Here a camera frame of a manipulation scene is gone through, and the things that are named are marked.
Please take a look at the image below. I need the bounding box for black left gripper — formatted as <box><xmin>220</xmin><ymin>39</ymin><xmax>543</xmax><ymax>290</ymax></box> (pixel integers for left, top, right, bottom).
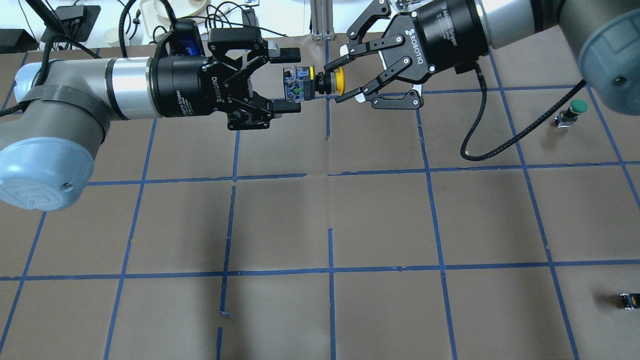
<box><xmin>150</xmin><ymin>28</ymin><xmax>302</xmax><ymax>132</ymax></box>

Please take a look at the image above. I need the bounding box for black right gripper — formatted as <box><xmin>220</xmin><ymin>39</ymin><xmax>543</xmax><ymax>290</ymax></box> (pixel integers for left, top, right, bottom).
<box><xmin>324</xmin><ymin>0</ymin><xmax>489</xmax><ymax>110</ymax></box>

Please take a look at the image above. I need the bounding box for yellow push button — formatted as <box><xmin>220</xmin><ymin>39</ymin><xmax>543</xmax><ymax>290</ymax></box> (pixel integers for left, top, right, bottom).
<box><xmin>282</xmin><ymin>66</ymin><xmax>346</xmax><ymax>103</ymax></box>

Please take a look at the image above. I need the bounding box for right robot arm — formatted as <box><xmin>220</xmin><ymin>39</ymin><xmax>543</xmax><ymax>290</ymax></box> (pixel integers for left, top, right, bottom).
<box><xmin>324</xmin><ymin>0</ymin><xmax>640</xmax><ymax>116</ymax></box>

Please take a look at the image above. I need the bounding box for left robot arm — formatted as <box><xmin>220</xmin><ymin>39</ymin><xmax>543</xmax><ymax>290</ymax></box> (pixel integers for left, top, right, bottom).
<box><xmin>0</xmin><ymin>19</ymin><xmax>301</xmax><ymax>212</ymax></box>

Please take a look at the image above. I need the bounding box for green push button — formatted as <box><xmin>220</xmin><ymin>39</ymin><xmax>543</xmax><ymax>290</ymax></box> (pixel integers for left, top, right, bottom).
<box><xmin>554</xmin><ymin>99</ymin><xmax>589</xmax><ymax>129</ymax></box>

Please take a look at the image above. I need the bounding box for red push button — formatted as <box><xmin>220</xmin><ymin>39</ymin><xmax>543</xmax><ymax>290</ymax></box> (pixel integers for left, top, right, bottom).
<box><xmin>619</xmin><ymin>292</ymin><xmax>640</xmax><ymax>310</ymax></box>

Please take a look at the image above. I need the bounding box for black power adapter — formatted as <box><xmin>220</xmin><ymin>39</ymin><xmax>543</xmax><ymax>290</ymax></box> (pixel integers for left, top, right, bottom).
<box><xmin>241</xmin><ymin>7</ymin><xmax>260</xmax><ymax>33</ymax></box>

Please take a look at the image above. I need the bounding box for beige plate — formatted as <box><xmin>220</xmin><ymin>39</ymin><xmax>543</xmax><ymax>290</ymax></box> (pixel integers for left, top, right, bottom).
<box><xmin>151</xmin><ymin>0</ymin><xmax>209</xmax><ymax>19</ymax></box>

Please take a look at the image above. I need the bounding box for white paper cup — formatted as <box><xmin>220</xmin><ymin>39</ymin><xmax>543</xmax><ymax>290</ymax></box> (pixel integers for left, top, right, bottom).
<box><xmin>102</xmin><ymin>27</ymin><xmax>121</xmax><ymax>47</ymax></box>

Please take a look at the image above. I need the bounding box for aluminium frame post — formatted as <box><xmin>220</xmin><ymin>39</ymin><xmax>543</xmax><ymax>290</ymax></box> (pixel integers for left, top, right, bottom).
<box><xmin>310</xmin><ymin>0</ymin><xmax>336</xmax><ymax>41</ymax></box>

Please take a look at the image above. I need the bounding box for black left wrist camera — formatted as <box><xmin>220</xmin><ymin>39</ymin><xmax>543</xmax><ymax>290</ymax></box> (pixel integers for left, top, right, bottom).
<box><xmin>163</xmin><ymin>18</ymin><xmax>205</xmax><ymax>56</ymax></box>

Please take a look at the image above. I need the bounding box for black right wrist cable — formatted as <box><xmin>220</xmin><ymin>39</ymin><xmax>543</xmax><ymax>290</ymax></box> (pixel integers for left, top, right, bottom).
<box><xmin>460</xmin><ymin>60</ymin><xmax>588</xmax><ymax>162</ymax></box>

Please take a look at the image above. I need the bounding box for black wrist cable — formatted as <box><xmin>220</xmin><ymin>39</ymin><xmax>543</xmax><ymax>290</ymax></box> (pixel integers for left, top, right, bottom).
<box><xmin>460</xmin><ymin>60</ymin><xmax>588</xmax><ymax>162</ymax></box>
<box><xmin>0</xmin><ymin>0</ymin><xmax>181</xmax><ymax>118</ymax></box>

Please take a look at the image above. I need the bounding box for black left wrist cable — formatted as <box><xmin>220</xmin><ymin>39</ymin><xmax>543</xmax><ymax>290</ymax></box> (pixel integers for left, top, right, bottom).
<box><xmin>0</xmin><ymin>0</ymin><xmax>181</xmax><ymax>118</ymax></box>

